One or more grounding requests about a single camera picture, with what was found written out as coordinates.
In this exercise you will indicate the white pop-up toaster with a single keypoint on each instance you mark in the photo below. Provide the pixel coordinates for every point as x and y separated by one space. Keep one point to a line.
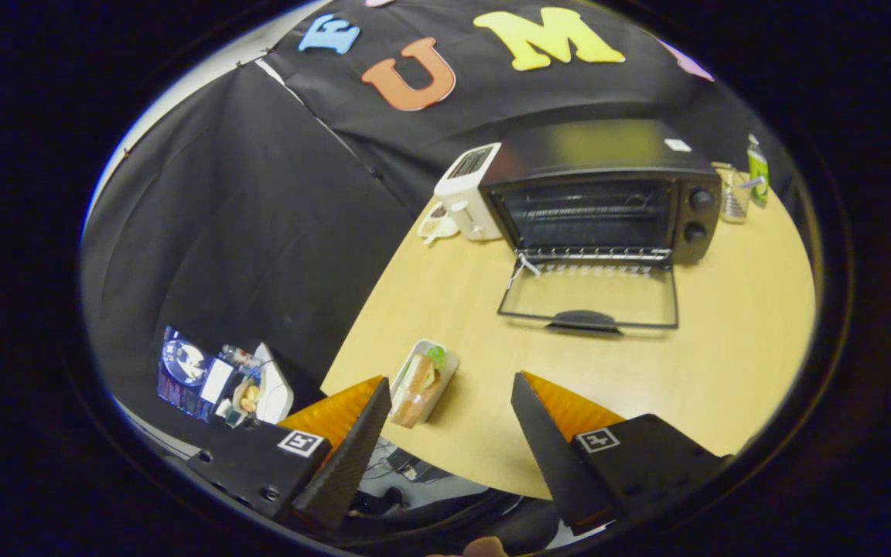
465 201

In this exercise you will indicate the blue printed box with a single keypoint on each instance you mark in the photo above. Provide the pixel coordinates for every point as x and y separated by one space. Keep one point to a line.
186 371

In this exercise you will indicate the black toaster oven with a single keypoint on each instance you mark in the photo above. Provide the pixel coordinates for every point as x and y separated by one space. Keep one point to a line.
592 151

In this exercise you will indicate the small white dish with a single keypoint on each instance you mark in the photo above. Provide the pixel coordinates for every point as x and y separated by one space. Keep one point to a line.
434 227

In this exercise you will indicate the black backdrop cloth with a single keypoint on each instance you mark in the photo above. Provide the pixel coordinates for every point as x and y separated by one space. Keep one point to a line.
260 232

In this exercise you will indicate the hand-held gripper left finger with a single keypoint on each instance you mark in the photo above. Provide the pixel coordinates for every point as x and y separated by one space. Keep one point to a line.
349 460

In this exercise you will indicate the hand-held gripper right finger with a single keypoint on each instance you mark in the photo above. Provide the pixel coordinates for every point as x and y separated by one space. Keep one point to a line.
550 456

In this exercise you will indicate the toast sandwich with lettuce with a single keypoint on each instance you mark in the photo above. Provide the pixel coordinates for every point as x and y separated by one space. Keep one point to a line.
418 383

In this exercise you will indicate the blue white striped straw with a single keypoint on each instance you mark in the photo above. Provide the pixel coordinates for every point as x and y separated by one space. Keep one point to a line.
753 183

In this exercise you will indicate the white plastic food tray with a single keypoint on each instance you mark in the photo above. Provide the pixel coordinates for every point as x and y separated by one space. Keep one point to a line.
452 365

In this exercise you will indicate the green drink bottle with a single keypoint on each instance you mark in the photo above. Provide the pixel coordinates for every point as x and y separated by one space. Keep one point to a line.
758 174

